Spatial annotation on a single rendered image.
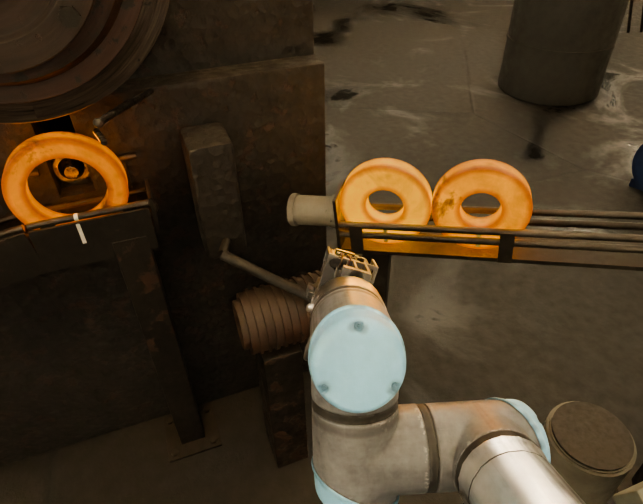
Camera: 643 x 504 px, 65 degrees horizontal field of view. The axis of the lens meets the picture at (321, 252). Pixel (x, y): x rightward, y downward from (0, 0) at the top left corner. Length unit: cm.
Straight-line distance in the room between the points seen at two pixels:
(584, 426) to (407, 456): 38
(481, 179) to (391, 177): 14
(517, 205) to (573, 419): 33
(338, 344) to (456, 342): 116
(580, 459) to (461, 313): 95
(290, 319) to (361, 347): 48
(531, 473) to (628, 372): 124
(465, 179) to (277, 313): 40
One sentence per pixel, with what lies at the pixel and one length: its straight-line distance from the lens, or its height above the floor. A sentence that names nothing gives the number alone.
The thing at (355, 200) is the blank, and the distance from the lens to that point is 87.
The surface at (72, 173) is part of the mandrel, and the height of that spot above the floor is 74.
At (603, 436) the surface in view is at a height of 52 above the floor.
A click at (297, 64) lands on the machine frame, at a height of 87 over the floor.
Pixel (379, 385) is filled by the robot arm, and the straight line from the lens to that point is 48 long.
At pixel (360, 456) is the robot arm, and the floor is 72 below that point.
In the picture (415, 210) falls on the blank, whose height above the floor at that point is 71.
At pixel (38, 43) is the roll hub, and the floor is 101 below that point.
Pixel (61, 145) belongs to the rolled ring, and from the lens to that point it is 89.
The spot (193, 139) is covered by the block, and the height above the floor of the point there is 80.
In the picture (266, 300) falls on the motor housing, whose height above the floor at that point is 53.
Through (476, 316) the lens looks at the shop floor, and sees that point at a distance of 171.
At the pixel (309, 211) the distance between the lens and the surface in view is 89.
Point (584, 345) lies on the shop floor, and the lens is 174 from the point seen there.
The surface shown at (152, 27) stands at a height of 99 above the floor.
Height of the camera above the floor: 118
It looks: 39 degrees down
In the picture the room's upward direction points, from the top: 1 degrees counter-clockwise
